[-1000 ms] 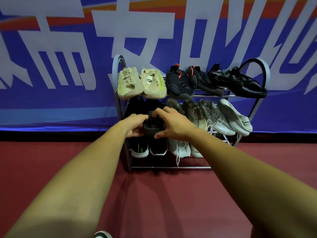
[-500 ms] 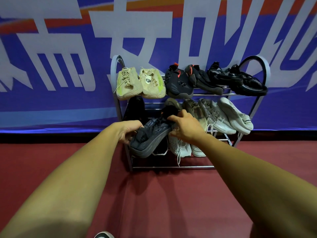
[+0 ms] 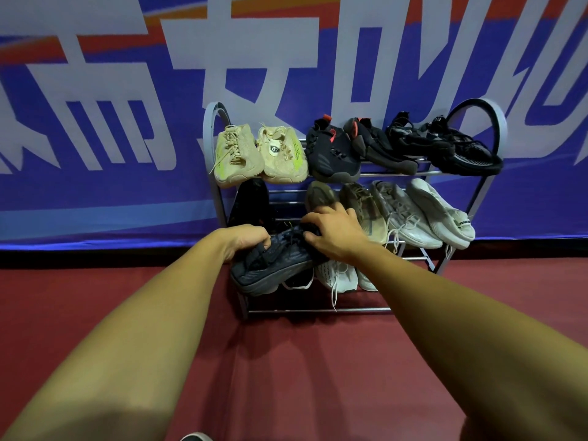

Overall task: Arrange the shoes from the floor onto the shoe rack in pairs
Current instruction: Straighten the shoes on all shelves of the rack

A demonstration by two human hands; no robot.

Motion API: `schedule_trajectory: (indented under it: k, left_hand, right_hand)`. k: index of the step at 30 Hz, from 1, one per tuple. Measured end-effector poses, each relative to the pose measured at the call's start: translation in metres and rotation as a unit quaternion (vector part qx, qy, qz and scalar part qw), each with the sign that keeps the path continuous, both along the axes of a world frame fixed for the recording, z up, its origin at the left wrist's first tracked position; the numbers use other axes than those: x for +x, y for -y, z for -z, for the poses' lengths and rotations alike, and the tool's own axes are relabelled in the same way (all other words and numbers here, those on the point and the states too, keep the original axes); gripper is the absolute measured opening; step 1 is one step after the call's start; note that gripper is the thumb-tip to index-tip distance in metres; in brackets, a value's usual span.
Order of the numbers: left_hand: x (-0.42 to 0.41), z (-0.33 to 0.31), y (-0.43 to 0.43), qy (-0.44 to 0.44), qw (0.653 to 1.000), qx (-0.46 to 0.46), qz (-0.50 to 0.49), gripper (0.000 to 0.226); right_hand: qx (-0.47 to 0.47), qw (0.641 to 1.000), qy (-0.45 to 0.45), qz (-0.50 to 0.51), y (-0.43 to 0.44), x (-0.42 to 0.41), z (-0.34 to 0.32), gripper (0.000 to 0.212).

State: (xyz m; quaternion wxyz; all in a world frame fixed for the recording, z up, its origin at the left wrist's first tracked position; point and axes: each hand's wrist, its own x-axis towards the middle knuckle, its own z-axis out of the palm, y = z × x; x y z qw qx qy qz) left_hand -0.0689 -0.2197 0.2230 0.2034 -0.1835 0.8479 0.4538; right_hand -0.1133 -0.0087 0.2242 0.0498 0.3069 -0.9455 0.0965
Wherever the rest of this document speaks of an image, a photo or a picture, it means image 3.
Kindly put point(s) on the person's right hand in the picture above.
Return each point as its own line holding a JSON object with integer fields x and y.
{"x": 335, "y": 234}

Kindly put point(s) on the person's left hand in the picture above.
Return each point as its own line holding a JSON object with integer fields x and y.
{"x": 243, "y": 238}

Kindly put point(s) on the black shoe orange marks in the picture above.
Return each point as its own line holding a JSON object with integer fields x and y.
{"x": 250, "y": 202}

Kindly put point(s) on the tan chunky sneaker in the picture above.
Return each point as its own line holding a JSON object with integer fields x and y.
{"x": 319, "y": 195}
{"x": 367, "y": 211}

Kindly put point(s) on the white knit sneaker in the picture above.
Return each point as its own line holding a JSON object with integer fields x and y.
{"x": 366, "y": 282}
{"x": 335, "y": 275}

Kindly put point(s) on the black orange sneaker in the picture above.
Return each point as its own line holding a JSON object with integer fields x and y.
{"x": 275, "y": 266}

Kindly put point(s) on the black green sneaker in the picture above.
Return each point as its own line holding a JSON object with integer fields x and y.
{"x": 298, "y": 282}

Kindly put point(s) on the grey white sneaker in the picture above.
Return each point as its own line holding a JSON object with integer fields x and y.
{"x": 441, "y": 211}
{"x": 409, "y": 215}

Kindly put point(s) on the grey metal shoe rack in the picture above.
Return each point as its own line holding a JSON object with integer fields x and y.
{"x": 321, "y": 311}

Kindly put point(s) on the beige knit sneaker plain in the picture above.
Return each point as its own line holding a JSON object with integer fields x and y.
{"x": 239, "y": 156}

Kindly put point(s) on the beige sneaker green stripe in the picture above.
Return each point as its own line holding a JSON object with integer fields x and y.
{"x": 282, "y": 156}

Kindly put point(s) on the plain black shoe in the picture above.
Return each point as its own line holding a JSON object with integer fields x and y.
{"x": 468, "y": 158}

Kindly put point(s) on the person's left forearm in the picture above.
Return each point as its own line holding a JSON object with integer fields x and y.
{"x": 119, "y": 353}

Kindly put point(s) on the person's right forearm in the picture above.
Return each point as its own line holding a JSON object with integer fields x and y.
{"x": 482, "y": 344}

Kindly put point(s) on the black white worn shoe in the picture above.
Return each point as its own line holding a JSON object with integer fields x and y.
{"x": 197, "y": 437}

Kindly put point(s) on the blue printed wall banner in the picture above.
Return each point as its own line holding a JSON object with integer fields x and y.
{"x": 92, "y": 188}

